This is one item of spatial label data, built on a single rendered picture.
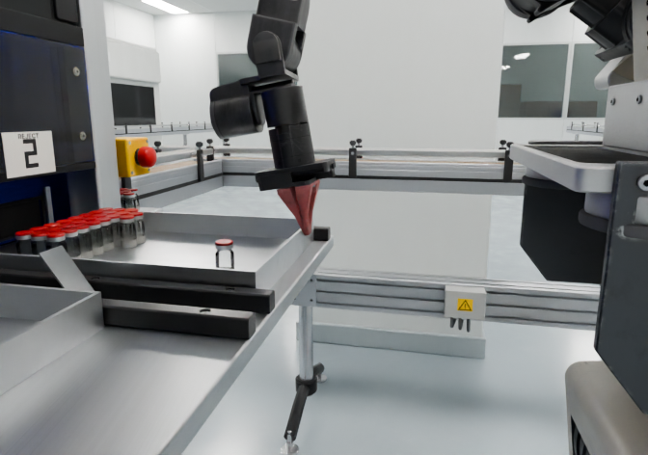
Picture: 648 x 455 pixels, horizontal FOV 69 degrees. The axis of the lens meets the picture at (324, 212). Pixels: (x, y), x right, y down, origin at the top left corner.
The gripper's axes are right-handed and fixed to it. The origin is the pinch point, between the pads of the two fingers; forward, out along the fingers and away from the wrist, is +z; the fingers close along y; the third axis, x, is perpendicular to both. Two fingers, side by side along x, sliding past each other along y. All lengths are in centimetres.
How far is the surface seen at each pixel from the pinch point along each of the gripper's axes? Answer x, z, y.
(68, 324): 32.0, -1.0, 12.5
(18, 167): 8.9, -15.3, 36.1
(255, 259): 5.6, 2.2, 6.3
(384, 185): -82, 6, -4
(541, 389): -121, 102, -49
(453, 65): -143, -31, -33
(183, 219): -6.0, -2.9, 22.1
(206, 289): 21.7, 0.5, 5.2
